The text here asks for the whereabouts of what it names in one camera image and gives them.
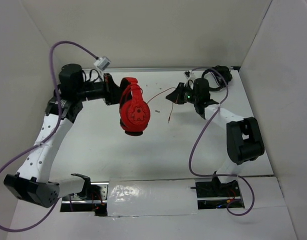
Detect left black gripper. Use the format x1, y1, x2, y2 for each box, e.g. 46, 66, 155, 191
76, 72, 133, 105

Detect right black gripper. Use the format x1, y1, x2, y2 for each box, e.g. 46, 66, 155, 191
166, 82, 200, 105

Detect red black headphones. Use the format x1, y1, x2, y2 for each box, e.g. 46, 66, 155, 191
119, 77, 151, 137

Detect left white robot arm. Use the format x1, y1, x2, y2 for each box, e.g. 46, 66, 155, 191
3, 63, 122, 208

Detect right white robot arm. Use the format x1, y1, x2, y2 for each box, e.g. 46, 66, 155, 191
165, 77, 265, 197

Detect black headphones in corner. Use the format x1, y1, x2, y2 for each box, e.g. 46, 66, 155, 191
201, 65, 233, 92

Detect white taped cover sheet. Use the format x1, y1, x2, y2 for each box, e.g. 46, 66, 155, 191
107, 179, 198, 217

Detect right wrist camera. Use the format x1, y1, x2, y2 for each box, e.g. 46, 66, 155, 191
184, 70, 197, 81

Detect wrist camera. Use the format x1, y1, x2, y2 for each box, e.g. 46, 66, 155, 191
184, 70, 197, 81
93, 56, 111, 71

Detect aluminium table frame rail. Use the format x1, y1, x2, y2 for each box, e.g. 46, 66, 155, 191
83, 65, 241, 73

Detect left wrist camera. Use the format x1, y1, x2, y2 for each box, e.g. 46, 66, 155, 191
93, 56, 111, 71

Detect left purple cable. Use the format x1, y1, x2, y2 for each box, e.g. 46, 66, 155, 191
0, 41, 99, 232

